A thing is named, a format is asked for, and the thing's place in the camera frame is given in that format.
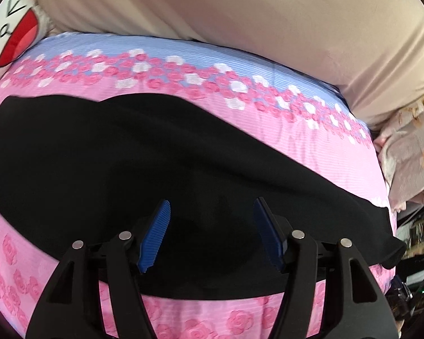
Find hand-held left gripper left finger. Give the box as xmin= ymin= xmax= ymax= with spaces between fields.
xmin=25 ymin=199 xmax=172 ymax=339

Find dark cluttered furniture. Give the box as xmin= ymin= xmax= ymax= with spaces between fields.
xmin=385 ymin=203 xmax=424 ymax=339

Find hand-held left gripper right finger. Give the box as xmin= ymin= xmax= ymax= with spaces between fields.
xmin=252 ymin=197 xmax=400 ymax=339

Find white cartoon face pillow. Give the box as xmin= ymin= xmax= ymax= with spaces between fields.
xmin=0 ymin=0 xmax=53 ymax=90

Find pink floral bed sheet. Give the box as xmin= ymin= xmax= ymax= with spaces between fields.
xmin=0 ymin=32 xmax=398 ymax=339

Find black pants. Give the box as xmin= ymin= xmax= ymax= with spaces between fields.
xmin=0 ymin=94 xmax=408 ymax=299

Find pale floral quilt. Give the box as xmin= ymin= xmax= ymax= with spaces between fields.
xmin=374 ymin=94 xmax=424 ymax=212

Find beige blanket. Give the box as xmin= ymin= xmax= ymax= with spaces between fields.
xmin=31 ymin=0 xmax=424 ymax=131

